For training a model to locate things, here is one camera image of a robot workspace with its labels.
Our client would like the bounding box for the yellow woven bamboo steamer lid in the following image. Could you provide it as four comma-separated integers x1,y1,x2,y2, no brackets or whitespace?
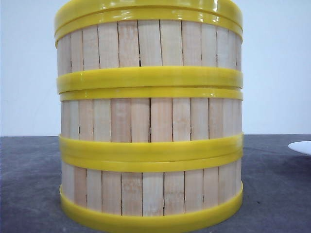
54,0,243,31

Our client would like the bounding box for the bamboo steamer basket single bun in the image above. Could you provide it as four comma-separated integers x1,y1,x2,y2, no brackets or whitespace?
55,7,243,100

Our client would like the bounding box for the bamboo steamer basket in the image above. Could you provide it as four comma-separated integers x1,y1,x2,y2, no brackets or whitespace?
61,160,243,233
59,88,243,170

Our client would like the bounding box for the white plate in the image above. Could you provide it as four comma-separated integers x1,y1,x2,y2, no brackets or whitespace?
288,141,311,155

